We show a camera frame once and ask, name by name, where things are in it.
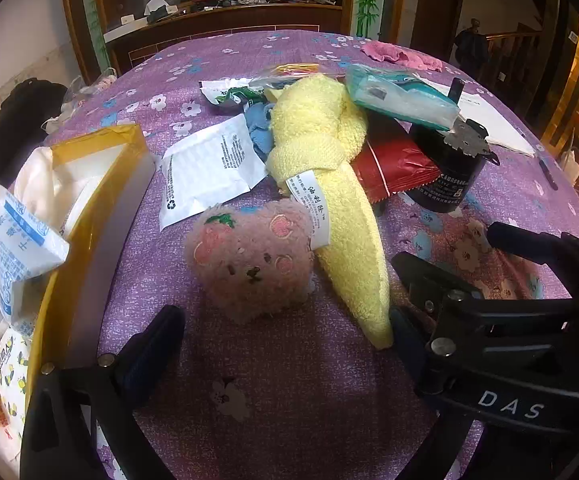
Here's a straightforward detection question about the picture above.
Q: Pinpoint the white green packet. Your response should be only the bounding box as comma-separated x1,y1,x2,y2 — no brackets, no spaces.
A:
199,79,270,107

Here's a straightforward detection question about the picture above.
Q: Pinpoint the white blue desiccant packet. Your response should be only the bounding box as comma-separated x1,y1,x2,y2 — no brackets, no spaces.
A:
0,180,71,322

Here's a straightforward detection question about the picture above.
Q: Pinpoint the red snack packet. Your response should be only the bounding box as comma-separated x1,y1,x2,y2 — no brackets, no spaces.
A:
352,136,441,204

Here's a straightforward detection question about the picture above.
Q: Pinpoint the wooden door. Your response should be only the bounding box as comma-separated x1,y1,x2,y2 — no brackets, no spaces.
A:
409,0,466,52

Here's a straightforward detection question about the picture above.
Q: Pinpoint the white paper sheet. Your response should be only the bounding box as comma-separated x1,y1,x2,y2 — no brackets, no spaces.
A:
419,76,536,157

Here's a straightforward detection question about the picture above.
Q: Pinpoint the yellow taped box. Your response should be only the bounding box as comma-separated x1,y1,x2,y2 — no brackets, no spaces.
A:
0,124,156,463

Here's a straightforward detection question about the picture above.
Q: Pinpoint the white liner cloth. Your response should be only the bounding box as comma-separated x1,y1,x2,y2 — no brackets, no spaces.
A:
13,146,122,238

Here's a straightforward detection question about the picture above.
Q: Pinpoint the black cylindrical container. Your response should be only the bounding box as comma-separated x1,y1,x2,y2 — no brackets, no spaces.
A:
408,121,485,212

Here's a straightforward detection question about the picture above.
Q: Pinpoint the dark hanging jacket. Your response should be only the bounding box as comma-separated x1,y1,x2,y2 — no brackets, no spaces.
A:
453,19,491,82

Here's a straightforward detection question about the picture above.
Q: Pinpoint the yellow orange box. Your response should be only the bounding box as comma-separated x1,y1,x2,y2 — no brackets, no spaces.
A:
248,61,346,87

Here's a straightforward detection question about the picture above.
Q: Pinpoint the yellow towel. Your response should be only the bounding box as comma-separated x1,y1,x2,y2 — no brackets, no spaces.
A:
264,74,395,351

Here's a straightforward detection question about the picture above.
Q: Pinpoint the blue cloth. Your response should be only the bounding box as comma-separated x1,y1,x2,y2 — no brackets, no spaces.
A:
244,102,277,157

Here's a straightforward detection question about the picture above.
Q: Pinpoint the pink cloth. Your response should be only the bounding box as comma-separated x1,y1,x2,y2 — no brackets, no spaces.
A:
361,41,443,72

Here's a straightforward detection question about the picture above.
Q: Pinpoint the white printed packet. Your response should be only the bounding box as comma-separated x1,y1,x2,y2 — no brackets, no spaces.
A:
158,113,268,232

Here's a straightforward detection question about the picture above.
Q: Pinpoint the lemon print packet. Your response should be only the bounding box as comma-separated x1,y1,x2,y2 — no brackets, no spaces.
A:
0,329,34,443

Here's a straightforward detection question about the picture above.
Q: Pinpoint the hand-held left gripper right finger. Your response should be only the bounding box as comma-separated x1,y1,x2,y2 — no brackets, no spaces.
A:
390,308,490,480

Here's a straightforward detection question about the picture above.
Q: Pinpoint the teal plastic packet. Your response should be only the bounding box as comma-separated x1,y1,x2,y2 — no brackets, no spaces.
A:
344,64,463,132

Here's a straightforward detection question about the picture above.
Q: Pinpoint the black pen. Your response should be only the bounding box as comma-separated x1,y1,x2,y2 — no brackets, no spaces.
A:
537,156,560,192

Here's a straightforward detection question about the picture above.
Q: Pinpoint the black long bag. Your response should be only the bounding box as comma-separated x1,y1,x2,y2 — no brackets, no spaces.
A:
0,79,70,241

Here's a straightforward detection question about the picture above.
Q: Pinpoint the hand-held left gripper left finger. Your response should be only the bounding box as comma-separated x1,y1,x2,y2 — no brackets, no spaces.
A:
19,305,186,480

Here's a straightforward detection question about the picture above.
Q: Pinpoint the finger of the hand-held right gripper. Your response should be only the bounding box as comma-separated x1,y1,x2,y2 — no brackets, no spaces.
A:
392,251,485,321
487,222,579,286

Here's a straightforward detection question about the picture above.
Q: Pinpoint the metal toothed tool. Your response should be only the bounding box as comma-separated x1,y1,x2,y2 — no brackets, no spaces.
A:
443,80,501,166

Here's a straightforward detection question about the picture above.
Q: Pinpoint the wooden stair railing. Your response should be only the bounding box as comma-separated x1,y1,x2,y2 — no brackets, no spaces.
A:
484,30,543,111

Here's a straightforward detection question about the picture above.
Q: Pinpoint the purple floral tablecloth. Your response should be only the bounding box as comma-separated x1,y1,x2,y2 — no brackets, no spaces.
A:
44,29,579,480

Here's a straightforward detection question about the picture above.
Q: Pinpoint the pink plush bear toy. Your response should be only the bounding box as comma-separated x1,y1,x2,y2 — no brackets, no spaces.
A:
184,197,317,324

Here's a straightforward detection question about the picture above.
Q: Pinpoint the wooden cabinet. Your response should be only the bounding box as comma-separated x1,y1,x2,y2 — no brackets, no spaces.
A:
62,0,357,81

